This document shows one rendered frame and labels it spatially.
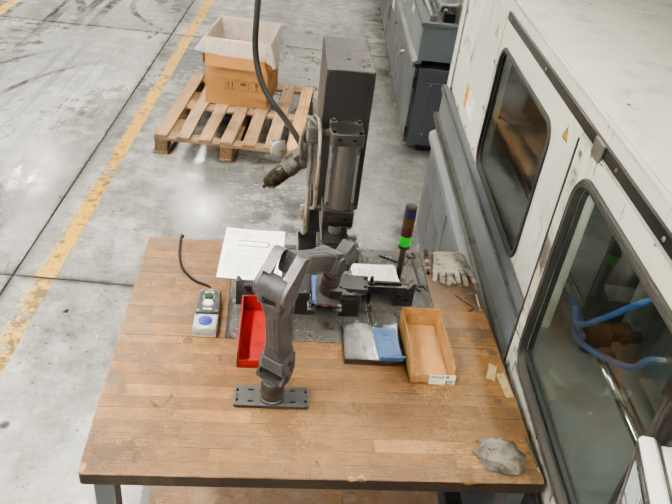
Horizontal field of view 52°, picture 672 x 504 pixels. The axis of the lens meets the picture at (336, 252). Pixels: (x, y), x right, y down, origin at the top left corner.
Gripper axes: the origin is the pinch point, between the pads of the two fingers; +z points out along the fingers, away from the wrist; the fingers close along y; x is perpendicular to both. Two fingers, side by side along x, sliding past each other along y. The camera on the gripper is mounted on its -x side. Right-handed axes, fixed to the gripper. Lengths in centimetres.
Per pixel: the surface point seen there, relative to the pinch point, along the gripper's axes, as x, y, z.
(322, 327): -0.8, -4.8, 9.3
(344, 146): 0.4, 27.0, -39.2
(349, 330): -8.5, -6.5, 5.9
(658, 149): -63, 8, -74
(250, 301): 21.5, 1.9, 9.2
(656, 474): -42, -62, -84
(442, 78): -98, 255, 173
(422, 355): -29.9, -13.7, 3.1
